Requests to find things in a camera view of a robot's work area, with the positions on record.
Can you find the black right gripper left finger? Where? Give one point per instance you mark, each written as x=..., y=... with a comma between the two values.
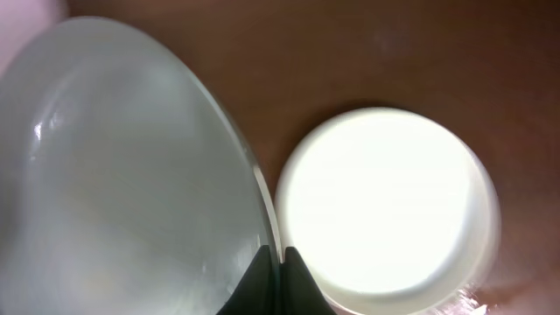
x=256, y=293

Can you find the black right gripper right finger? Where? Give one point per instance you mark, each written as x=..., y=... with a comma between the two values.
x=300, y=294

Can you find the cream white plate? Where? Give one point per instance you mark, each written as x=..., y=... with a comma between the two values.
x=391, y=213

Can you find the light grey plate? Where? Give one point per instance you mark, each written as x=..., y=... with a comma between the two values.
x=125, y=187

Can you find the pink plate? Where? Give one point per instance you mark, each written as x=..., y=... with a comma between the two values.
x=22, y=20

